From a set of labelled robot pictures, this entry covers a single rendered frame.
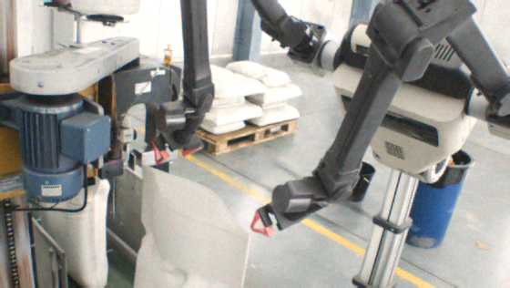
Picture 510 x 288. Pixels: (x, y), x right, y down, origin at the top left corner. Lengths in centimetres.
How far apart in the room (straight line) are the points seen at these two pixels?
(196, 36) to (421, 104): 58
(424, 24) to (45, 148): 83
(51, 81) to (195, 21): 35
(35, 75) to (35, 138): 16
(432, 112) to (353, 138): 41
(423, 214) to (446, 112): 216
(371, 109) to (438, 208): 256
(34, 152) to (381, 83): 78
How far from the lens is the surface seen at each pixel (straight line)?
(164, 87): 150
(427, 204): 329
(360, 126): 82
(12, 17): 130
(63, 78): 107
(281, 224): 105
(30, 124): 114
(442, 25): 70
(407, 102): 124
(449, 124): 121
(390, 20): 70
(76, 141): 109
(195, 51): 115
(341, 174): 92
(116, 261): 220
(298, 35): 130
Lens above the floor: 168
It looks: 21 degrees down
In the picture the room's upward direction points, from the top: 8 degrees clockwise
